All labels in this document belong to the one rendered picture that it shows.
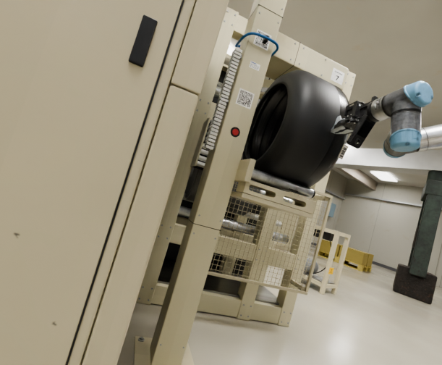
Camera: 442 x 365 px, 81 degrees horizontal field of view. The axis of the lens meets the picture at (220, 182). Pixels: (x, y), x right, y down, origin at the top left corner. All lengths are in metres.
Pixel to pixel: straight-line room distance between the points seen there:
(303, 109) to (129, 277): 0.92
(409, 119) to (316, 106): 0.37
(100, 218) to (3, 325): 0.18
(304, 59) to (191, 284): 1.40
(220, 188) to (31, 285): 0.85
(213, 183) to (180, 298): 0.51
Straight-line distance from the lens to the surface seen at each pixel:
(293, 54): 1.77
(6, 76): 0.46
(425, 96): 0.96
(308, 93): 1.18
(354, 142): 1.04
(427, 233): 6.50
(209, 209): 1.15
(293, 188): 1.22
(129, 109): 0.42
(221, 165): 1.16
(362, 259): 8.34
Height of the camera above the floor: 0.75
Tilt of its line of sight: 4 degrees up
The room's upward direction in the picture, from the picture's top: 16 degrees clockwise
